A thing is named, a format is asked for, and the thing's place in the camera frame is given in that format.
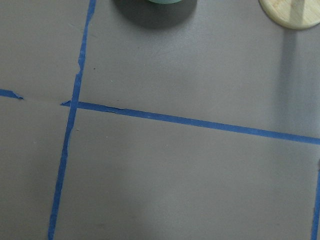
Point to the mint green bowl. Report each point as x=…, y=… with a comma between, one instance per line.
x=164, y=2

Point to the wooden mug tree stand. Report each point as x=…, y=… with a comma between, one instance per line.
x=293, y=14

